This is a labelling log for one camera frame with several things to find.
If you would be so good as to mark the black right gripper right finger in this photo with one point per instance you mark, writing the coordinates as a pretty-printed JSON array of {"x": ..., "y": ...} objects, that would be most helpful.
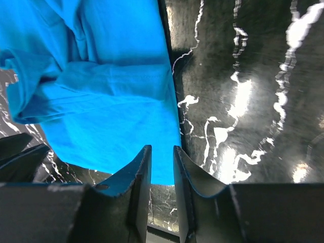
[{"x": 206, "y": 211}]

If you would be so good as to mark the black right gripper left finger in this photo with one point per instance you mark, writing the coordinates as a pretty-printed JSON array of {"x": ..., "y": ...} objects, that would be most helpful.
[{"x": 116, "y": 210}]

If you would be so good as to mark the blue t shirt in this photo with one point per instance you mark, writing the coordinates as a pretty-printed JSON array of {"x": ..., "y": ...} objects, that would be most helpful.
[{"x": 96, "y": 76}]

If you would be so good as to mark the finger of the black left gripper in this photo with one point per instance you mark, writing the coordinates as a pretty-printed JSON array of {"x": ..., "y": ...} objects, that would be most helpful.
[{"x": 20, "y": 163}]

